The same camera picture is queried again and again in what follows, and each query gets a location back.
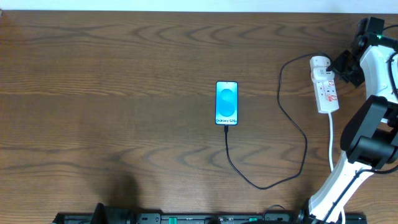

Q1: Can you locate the white charger adapter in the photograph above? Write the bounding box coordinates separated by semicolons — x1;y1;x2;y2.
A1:
310;56;331;70

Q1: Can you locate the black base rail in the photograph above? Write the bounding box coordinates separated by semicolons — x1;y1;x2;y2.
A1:
52;212;368;224

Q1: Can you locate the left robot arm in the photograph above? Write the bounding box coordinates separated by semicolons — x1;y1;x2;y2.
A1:
90;203;136;224

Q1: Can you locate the black charger cable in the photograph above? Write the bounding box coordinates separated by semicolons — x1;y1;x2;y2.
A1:
223;52;335;190

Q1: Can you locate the white power strip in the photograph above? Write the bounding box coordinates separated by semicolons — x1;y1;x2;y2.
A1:
311;67;339;114

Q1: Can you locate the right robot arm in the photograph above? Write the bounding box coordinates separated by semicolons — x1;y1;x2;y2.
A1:
297;17;397;223

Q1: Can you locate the blue smartphone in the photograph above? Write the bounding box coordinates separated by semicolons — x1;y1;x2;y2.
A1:
215;81;239;126

